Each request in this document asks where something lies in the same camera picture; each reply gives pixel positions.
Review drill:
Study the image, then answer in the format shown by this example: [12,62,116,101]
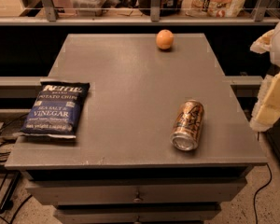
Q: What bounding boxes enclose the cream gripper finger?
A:
[250,72,280,132]
[250,29,274,54]

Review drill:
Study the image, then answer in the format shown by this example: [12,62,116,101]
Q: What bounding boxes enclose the orange soda can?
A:
[170,100,204,151]

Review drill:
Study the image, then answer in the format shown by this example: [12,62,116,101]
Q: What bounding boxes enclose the colourful snack bag on shelf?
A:
[186,0,245,18]

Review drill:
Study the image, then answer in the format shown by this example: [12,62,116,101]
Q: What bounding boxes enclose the blue kettle chip bag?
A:
[21,80,91,139]

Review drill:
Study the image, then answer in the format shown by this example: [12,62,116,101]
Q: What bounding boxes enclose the orange fruit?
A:
[156,29,174,49]

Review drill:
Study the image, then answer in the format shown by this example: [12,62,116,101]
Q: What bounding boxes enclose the grey drawer cabinet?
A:
[7,34,267,224]

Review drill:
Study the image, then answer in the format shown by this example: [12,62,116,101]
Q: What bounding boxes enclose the upper drawer knob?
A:
[133,193,143,203]

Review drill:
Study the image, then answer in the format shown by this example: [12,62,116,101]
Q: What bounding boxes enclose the clear plastic container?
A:
[70,0,106,17]

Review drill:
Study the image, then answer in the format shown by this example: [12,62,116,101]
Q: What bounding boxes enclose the grey metal shelf rail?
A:
[0,0,280,26]

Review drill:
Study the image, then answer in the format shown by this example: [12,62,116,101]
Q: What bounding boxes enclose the black cable right floor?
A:
[252,163,273,224]

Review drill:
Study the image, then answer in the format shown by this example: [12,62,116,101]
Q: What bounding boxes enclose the black cables left floor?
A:
[0,113,33,224]

